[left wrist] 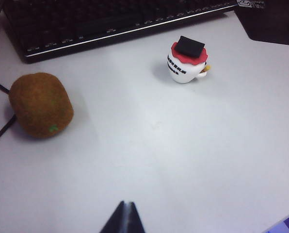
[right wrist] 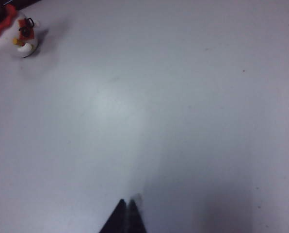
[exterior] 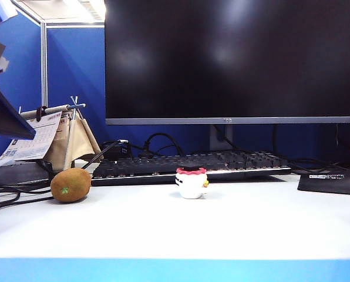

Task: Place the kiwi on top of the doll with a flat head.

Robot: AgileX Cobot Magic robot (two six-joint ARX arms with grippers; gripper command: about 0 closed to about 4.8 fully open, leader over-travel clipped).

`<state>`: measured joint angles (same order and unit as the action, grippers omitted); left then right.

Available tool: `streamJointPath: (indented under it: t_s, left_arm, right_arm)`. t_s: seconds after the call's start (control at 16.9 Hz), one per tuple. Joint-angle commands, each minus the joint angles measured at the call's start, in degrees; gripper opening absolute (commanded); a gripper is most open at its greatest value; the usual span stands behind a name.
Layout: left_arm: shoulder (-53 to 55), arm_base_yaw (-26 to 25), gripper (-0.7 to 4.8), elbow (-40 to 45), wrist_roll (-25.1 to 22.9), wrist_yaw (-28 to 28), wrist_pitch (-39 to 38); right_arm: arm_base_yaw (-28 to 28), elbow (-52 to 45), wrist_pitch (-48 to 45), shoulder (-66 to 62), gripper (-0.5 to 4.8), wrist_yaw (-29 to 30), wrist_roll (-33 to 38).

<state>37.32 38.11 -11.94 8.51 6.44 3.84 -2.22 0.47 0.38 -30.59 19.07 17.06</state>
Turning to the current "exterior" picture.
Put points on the brown plush kiwi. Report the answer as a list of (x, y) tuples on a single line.
[(70, 185)]

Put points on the white flat-head doll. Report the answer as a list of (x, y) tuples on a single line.
[(191, 185)]

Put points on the black flat device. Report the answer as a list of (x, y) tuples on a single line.
[(16, 173)]

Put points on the black mechanical keyboard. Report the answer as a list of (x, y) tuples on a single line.
[(151, 169)]

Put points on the grey monitor stand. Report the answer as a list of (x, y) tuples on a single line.
[(220, 138)]

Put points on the black power adapter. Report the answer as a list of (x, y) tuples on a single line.
[(114, 151)]

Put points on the black thin rod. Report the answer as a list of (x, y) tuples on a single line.
[(97, 158)]

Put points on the large black computer monitor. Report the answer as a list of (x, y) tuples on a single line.
[(222, 58)]

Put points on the beige tent-shaped holder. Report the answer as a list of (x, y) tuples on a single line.
[(78, 141)]

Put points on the white desk calendar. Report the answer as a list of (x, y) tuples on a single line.
[(35, 141)]

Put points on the black mouse pad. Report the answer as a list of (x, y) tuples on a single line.
[(330, 182)]

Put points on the aluminium partition frame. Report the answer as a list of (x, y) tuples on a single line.
[(44, 64)]

